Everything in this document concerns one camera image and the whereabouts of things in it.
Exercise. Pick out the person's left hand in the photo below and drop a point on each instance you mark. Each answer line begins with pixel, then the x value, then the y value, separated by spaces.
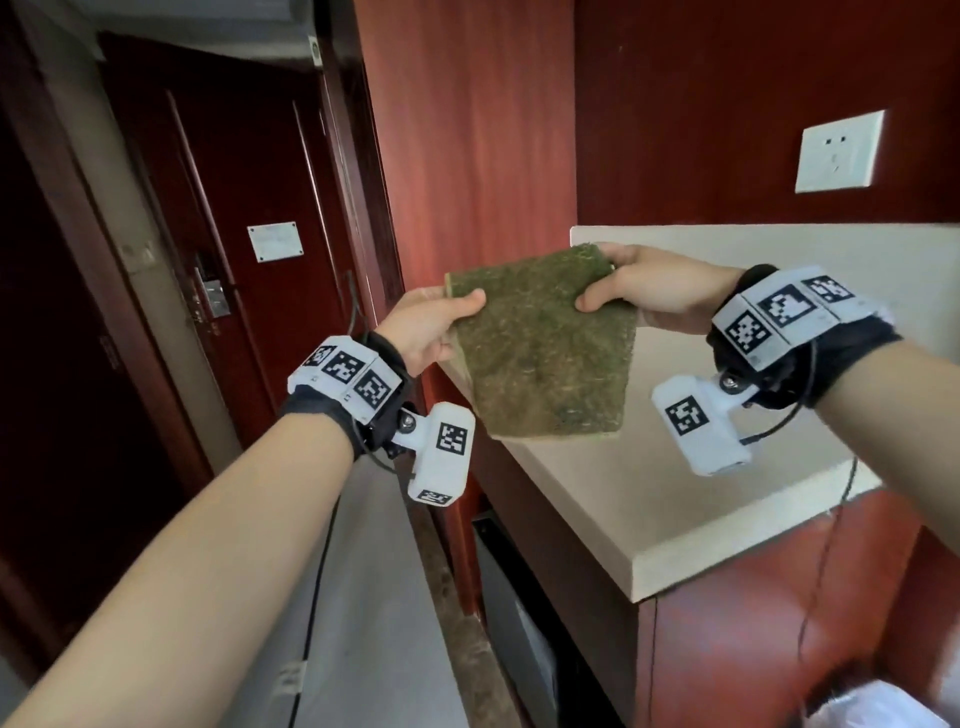
pixel 420 323

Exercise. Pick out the person's right hand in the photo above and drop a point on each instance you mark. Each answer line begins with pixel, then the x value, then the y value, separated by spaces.
pixel 660 285

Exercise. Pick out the green cleaning cloth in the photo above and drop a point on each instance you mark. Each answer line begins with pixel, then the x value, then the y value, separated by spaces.
pixel 540 345

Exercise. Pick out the person's right forearm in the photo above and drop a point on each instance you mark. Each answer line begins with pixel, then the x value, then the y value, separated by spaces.
pixel 900 435

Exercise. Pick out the person's left forearm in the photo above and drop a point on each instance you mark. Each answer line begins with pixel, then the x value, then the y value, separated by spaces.
pixel 180 585

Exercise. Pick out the white marker left wristband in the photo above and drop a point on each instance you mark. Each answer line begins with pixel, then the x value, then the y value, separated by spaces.
pixel 345 383

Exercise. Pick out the white marker wristband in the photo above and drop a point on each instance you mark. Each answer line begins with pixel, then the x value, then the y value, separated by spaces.
pixel 345 383
pixel 795 330

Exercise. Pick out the white marker right wristband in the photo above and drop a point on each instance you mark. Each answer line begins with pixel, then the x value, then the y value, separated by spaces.
pixel 795 330

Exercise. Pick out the white door notice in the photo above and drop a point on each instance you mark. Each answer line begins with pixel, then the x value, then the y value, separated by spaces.
pixel 275 242

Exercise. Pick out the grey mini fridge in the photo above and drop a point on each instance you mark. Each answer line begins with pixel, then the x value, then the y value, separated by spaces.
pixel 533 630

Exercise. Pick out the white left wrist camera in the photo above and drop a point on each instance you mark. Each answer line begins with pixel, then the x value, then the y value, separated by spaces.
pixel 438 453

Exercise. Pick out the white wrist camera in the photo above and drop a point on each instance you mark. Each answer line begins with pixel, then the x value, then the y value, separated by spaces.
pixel 698 425
pixel 438 453

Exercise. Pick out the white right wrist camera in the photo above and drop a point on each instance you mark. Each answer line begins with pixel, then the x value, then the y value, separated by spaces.
pixel 698 425

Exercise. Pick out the white wall socket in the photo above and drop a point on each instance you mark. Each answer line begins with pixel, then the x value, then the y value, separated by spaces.
pixel 839 152

